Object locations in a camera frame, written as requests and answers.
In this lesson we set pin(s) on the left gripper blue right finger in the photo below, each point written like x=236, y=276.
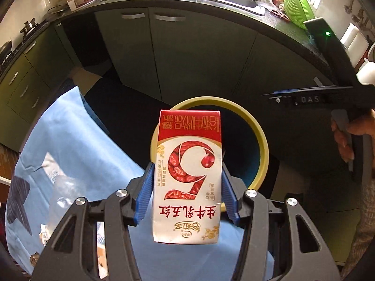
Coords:
x=230, y=194

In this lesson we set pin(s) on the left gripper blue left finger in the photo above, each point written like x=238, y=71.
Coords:
x=143, y=195

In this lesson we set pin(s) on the red white milk carton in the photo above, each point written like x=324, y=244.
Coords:
x=187, y=177

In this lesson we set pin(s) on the yellow rimmed trash bin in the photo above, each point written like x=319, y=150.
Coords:
x=253, y=145

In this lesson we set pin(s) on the blue star tablecloth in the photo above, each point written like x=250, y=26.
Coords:
x=67, y=141

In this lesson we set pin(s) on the green plastic colander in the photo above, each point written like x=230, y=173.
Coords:
x=298, y=11

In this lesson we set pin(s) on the beige knit sweater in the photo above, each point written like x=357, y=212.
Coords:
x=364, y=232

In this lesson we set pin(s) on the black wok with lid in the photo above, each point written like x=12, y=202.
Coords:
x=5, y=50

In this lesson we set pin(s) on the small black pot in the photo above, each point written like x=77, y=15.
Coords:
x=28, y=26

